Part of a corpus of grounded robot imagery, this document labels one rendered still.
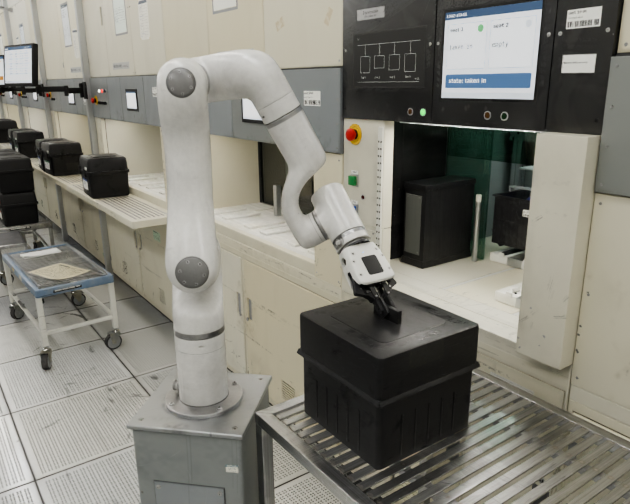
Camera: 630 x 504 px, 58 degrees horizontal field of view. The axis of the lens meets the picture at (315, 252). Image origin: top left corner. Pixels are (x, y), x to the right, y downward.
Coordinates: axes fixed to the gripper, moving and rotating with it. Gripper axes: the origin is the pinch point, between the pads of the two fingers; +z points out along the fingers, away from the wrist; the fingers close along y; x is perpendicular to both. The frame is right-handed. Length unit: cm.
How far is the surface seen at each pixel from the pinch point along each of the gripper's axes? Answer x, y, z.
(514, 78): -34, 39, -34
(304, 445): 20.5, -20.8, 18.7
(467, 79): -24, 39, -44
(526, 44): -40, 39, -38
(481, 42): -32, 39, -48
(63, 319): 287, -17, -140
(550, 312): -10.4, 34.3, 15.3
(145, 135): 240, 66, -254
